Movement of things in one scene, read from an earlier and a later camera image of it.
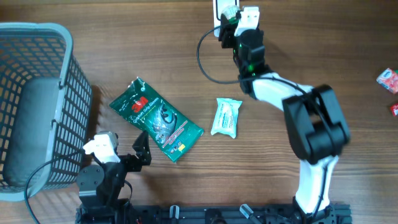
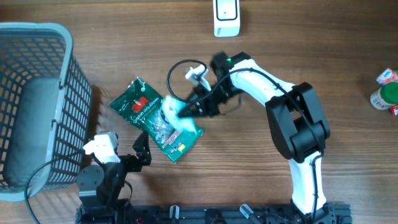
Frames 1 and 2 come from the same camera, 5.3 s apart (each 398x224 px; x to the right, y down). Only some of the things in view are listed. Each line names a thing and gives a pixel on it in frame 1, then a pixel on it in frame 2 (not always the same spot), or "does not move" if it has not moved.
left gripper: [143, 154] does not move
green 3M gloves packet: [170, 130] does not move
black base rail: [335, 214] does not move
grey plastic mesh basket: [46, 109] does not move
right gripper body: [227, 29] -> [219, 97]
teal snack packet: [226, 117] -> [172, 106]
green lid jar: [230, 12] -> [385, 96]
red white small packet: [388, 78] does not move
